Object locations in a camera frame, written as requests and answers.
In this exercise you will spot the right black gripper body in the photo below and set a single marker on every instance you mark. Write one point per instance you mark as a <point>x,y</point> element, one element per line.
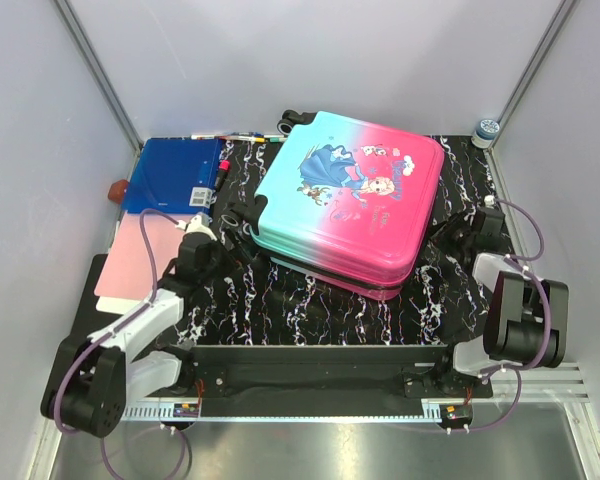
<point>454,234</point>

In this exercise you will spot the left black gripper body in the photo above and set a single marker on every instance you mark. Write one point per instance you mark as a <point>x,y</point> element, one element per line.
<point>223,265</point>

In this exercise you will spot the pink teal hardshell suitcase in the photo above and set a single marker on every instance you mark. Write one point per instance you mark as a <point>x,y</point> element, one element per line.
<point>345,201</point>

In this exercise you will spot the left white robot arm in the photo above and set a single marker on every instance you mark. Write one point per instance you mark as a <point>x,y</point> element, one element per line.
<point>94,377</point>

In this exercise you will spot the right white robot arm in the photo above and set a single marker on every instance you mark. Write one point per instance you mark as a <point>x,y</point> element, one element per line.
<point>526,323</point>

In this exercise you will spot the pink white board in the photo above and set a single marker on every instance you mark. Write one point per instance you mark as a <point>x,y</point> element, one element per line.
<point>126,279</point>

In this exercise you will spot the blue folder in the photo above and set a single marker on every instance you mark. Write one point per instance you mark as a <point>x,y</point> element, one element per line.
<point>175,176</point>

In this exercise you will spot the red capped black marker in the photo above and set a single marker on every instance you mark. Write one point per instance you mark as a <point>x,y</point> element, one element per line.
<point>222,173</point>

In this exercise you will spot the blue lidded small jar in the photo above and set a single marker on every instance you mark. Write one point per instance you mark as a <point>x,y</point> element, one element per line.
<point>486,131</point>

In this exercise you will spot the brown red round object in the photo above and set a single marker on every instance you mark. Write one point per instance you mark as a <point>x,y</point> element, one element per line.
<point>117,191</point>

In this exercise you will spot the colourful marker pen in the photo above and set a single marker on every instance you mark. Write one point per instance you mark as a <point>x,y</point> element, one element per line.
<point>247,137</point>

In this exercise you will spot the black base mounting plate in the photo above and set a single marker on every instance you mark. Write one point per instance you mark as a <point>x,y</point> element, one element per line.
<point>419,371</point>

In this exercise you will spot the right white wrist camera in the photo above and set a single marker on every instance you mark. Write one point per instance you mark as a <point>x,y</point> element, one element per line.
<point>489,201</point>

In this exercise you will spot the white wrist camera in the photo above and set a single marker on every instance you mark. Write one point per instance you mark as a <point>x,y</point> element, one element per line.
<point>196,230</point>
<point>489,201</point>

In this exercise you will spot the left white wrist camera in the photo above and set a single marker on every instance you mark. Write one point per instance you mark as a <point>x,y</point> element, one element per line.
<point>196,230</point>

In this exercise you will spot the aluminium rail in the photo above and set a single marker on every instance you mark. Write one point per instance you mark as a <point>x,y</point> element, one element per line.
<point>417,405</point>

